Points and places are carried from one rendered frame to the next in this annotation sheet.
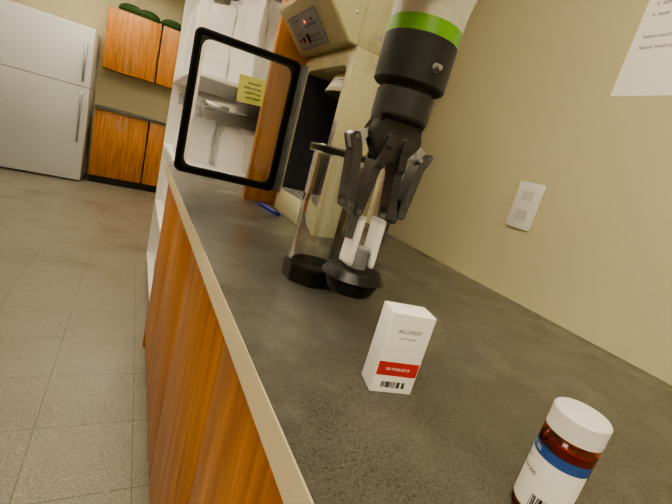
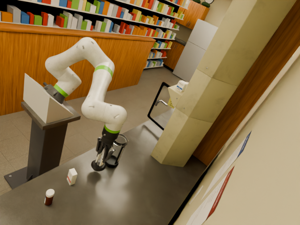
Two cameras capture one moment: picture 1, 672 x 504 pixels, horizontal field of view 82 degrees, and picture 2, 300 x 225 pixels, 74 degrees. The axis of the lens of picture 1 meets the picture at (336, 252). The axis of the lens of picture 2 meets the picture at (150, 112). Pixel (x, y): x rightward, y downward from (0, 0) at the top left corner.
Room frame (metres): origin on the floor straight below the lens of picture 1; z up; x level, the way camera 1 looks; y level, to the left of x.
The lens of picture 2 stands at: (0.13, -0.83, 2.00)
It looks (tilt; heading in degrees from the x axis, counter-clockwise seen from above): 29 degrees down; 53
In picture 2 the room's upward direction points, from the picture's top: 25 degrees clockwise
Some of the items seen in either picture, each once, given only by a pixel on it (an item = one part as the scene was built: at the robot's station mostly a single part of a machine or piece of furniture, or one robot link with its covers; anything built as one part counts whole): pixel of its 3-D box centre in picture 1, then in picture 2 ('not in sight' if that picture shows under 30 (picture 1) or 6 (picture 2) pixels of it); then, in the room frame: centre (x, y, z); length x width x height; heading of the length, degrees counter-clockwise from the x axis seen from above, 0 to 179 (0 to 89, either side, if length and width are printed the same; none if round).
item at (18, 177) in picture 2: not in sight; (45, 151); (0.29, 0.61, 0.45); 0.48 x 0.48 x 0.90; 28
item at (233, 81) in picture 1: (237, 115); (166, 109); (1.19, 0.39, 1.19); 0.30 x 0.01 x 0.40; 113
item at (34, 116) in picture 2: not in sight; (52, 110); (0.29, 0.61, 0.92); 0.32 x 0.32 x 0.04; 28
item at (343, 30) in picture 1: (315, 24); (181, 93); (1.10, 0.21, 1.46); 0.32 x 0.11 x 0.10; 30
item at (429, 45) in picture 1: (411, 69); (111, 131); (0.54, -0.03, 1.28); 0.12 x 0.09 x 0.06; 29
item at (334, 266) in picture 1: (354, 268); (98, 164); (0.53, -0.03, 1.01); 0.09 x 0.09 x 0.07
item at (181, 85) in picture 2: not in sight; (181, 85); (1.03, 0.17, 1.54); 0.05 x 0.05 x 0.06; 25
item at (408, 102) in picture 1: (395, 127); (107, 141); (0.53, -0.03, 1.21); 0.08 x 0.07 x 0.09; 119
